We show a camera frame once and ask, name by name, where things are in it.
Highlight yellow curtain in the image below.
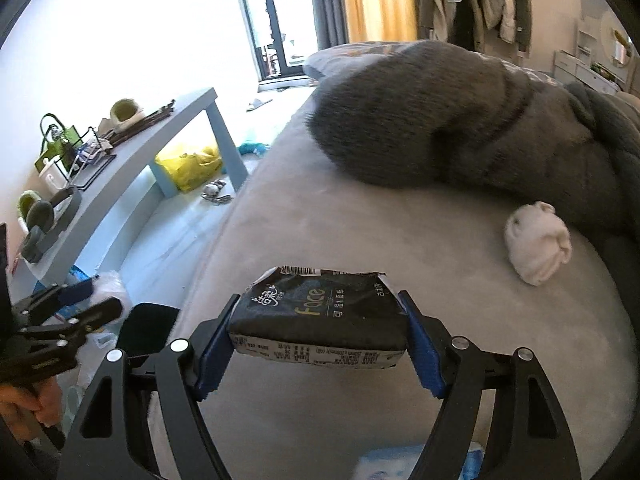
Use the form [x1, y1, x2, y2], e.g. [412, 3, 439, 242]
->
[340, 0, 418, 46]

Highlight white dressing table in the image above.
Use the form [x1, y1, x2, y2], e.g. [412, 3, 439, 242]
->
[552, 50, 631, 93]

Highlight black tissue packet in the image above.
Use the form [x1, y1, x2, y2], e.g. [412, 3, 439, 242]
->
[227, 265, 408, 368]

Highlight keychain with plush ball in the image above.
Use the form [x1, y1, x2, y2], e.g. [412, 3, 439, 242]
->
[201, 180, 236, 206]

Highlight black hanging coat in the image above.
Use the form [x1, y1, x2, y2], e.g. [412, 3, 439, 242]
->
[447, 0, 493, 51]

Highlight white sock ball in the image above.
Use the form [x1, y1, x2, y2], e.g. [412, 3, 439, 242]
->
[504, 201, 573, 287]

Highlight black wire rack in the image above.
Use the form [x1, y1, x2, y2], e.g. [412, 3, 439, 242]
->
[60, 125, 118, 191]

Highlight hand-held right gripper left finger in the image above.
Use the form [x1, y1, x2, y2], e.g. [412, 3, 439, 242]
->
[57, 292, 241, 480]

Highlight bed with grey sheet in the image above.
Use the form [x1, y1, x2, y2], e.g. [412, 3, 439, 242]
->
[147, 87, 640, 480]

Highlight person's left hand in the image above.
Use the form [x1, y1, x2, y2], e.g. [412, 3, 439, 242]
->
[0, 377, 63, 442]

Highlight white lidded mug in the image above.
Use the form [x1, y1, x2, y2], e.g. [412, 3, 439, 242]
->
[39, 159, 68, 192]

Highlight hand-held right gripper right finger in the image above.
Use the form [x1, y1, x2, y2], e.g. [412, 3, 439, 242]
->
[397, 290, 583, 480]

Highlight green handbag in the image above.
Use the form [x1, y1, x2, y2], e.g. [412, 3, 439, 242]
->
[34, 113, 81, 173]

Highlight white desktop shelf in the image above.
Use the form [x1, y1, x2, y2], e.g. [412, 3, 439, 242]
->
[575, 15, 601, 58]

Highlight black framed glass door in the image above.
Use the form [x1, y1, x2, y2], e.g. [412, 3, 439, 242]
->
[232, 0, 321, 92]

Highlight dark grey fleece blanket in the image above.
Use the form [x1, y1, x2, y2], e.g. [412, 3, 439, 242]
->
[306, 40, 640, 241]

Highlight blue wet wipe packet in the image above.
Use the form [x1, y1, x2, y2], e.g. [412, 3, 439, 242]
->
[352, 442, 483, 480]

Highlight grey headphones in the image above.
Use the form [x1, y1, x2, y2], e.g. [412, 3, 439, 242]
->
[21, 186, 83, 264]

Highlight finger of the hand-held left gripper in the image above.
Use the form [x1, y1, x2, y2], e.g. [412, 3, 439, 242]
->
[17, 297, 123, 348]
[12, 280, 95, 322]

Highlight round white mirror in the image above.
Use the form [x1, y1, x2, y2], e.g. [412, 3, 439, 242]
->
[600, 10, 632, 68]

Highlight white and grey hanging jacket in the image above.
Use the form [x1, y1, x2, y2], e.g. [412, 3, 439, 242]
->
[500, 0, 533, 53]

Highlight white purple packet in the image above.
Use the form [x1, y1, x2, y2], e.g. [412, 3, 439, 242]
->
[77, 141, 108, 161]

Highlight grey curtain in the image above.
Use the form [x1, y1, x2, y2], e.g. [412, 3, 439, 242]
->
[305, 0, 351, 51]

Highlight yellow plastic bag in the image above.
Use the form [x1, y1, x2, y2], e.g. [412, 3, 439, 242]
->
[155, 142, 223, 193]

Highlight light blue low table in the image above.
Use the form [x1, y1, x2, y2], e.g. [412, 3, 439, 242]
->
[10, 87, 249, 306]

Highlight dark blue plastic bin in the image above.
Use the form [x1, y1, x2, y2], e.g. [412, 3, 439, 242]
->
[120, 302, 182, 361]

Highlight dark wooden stick bundle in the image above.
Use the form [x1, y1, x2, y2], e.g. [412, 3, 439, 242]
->
[102, 100, 176, 146]

